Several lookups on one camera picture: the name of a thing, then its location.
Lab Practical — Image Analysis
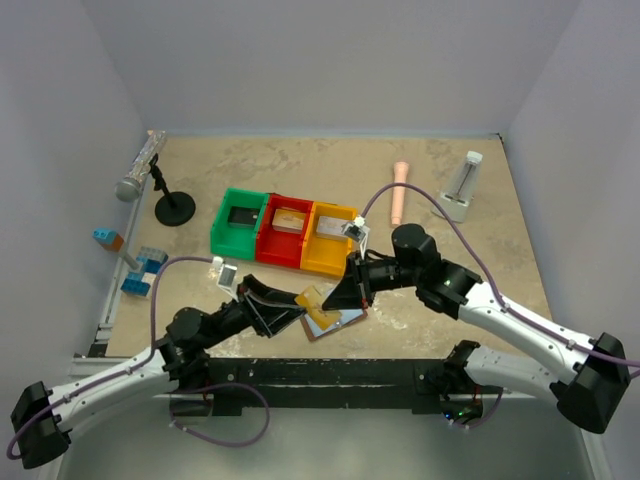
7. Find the brown leather card holder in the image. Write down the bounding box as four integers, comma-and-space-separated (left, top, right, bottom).
300, 309, 367, 342

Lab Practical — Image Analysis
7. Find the orange credit card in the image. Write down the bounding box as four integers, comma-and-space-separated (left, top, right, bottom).
295, 285, 341, 331

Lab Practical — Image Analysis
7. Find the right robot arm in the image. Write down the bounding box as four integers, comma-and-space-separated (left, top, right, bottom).
322, 224, 631, 434

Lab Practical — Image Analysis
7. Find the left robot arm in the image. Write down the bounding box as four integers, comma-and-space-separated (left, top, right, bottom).
6, 275, 306, 470

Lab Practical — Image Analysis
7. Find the black card stack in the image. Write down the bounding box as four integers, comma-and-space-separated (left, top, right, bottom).
227, 206, 261, 229

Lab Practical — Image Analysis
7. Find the orange card stack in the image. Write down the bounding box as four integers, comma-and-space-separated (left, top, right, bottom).
271, 208, 306, 234

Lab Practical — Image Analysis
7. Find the yellow plastic bin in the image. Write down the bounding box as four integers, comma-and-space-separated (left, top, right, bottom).
300, 202, 357, 277

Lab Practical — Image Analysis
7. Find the green plastic bin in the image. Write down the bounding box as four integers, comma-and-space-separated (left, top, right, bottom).
210, 188, 269, 261

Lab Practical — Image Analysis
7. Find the red plastic bin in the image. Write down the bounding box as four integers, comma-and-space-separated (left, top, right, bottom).
255, 193, 313, 269

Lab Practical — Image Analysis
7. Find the black microphone stand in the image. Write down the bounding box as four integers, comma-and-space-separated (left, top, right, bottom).
149, 154, 196, 227

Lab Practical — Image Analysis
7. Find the blue white brick stack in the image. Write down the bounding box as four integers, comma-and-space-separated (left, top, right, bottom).
120, 247, 169, 297

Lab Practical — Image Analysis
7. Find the pink flashlight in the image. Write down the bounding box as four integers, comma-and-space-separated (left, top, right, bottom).
390, 161, 409, 226

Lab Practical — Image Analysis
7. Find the blue orange brick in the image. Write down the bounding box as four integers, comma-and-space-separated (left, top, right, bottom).
92, 228, 124, 253

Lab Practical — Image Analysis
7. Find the silver glitter microphone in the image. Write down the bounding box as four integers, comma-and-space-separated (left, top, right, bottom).
115, 130, 167, 203

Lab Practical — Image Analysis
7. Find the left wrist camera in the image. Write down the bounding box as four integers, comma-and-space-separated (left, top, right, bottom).
209, 256, 238, 300

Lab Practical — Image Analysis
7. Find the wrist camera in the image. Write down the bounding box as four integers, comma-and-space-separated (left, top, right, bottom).
341, 215, 370, 258
209, 256, 238, 300

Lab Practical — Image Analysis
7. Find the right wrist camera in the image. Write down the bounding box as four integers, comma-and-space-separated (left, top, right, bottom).
341, 215, 370, 258

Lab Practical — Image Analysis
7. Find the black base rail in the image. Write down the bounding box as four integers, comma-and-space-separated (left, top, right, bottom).
149, 356, 504, 417

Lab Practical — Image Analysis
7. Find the purple cable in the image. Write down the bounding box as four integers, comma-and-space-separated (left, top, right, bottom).
447, 384, 504, 430
168, 377, 271, 445
359, 183, 640, 376
5, 255, 221, 460

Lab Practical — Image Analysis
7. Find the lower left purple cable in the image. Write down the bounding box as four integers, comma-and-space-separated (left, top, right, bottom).
168, 377, 271, 445

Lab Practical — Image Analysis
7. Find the grey toy hammer handle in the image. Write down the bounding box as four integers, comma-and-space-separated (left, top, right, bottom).
118, 249, 141, 272

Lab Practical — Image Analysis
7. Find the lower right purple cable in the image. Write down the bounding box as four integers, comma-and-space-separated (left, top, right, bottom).
447, 384, 504, 430

